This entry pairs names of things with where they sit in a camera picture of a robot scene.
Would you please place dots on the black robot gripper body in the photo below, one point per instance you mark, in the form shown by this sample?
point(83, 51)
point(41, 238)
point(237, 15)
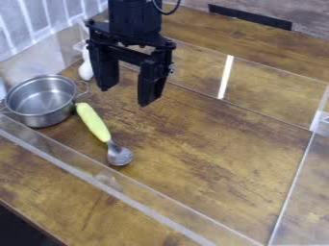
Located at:
point(132, 49)

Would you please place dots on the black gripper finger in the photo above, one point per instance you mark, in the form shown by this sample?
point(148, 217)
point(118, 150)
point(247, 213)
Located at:
point(151, 82)
point(104, 66)

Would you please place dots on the green handled metal spoon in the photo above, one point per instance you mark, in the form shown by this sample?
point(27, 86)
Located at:
point(118, 155)

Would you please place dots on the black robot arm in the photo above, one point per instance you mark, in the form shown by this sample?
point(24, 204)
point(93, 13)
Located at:
point(135, 18)

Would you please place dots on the white toy mushroom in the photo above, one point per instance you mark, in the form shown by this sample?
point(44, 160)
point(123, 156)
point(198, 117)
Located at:
point(85, 69)

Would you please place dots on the clear acrylic back barrier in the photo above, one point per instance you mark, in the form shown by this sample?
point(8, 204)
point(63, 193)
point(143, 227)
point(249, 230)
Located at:
point(283, 95)

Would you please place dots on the clear acrylic barrier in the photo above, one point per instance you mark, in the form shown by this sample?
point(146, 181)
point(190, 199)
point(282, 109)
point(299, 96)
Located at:
point(166, 210)
point(302, 225)
point(283, 95)

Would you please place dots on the small silver metal pot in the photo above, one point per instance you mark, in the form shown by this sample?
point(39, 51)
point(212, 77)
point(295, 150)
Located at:
point(41, 101)

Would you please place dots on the black bar on table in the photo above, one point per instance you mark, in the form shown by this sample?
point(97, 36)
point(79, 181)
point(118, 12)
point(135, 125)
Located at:
point(251, 17)

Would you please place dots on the clear acrylic front barrier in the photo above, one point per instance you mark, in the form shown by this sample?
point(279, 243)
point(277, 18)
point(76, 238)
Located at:
point(166, 210)

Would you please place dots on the clear acrylic right barrier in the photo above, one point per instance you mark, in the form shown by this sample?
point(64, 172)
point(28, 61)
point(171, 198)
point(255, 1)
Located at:
point(302, 225)

